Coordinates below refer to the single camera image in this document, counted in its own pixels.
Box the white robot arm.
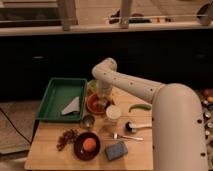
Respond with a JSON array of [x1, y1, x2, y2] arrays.
[[92, 58, 208, 171]]

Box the red bowl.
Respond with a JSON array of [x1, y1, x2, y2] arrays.
[[86, 93, 106, 115]]

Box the light green cup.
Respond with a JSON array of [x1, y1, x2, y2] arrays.
[[87, 79, 97, 93]]

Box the white plastic cup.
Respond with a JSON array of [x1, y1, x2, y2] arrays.
[[106, 105, 122, 123]]

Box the grey folded cloth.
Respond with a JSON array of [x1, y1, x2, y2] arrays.
[[61, 96, 80, 115]]

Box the small metal cup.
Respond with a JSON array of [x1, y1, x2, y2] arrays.
[[82, 115, 95, 130]]

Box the green plastic tray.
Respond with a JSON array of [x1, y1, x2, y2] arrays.
[[36, 78, 87, 123]]

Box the metal fork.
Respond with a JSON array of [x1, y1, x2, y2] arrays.
[[112, 133, 144, 141]]

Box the orange fruit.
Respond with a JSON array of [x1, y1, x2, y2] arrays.
[[83, 138, 96, 152]]

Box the brown grape bunch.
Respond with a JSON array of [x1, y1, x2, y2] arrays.
[[56, 129, 78, 151]]

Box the blue sponge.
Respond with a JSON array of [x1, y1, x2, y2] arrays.
[[105, 141, 128, 161]]

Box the dark brown plate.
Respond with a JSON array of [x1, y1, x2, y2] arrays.
[[73, 132, 101, 161]]

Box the black cable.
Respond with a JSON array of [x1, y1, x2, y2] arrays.
[[0, 108, 33, 145]]

